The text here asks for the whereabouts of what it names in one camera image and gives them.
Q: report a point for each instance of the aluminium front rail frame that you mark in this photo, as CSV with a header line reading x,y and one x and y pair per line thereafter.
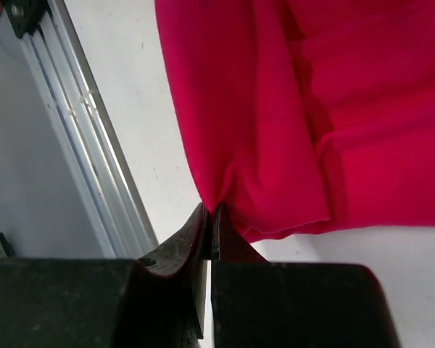
x,y
82,124

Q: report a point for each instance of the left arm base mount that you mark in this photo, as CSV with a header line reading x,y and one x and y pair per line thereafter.
x,y
24,15

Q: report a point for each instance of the red t shirt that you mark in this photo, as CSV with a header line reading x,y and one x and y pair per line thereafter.
x,y
306,116

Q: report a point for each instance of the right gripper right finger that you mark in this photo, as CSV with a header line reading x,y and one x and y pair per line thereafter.
x,y
257,303

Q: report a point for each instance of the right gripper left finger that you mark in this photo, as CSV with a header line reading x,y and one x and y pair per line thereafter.
x,y
154,301

